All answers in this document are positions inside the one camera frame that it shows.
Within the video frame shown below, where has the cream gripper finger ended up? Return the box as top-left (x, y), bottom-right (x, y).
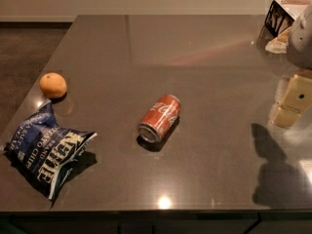
top-left (281, 74), bottom-right (312, 112)
top-left (272, 106), bottom-right (300, 129)

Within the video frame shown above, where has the red coke can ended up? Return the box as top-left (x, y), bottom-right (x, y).
top-left (137, 95), bottom-right (181, 143)

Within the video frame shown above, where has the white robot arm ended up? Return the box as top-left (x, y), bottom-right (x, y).
top-left (270, 5), bottom-right (312, 129)

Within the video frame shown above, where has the orange fruit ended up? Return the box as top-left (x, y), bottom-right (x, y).
top-left (39, 72), bottom-right (67, 98)

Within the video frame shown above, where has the blue potato chips bag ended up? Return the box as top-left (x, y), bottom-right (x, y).
top-left (4, 102), bottom-right (97, 201)

